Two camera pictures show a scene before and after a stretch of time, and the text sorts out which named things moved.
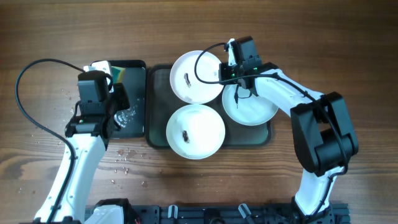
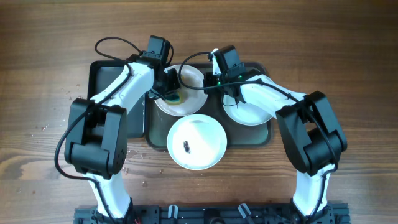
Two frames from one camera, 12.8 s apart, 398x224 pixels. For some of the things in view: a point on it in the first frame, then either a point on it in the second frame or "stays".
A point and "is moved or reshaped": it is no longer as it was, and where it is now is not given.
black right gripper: [224, 73] → [210, 81]
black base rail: [223, 214] stays
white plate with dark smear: [184, 83] is moved or reshaped
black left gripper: [121, 96] → [170, 82]
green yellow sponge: [118, 74] → [175, 99]
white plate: [243, 106] stays
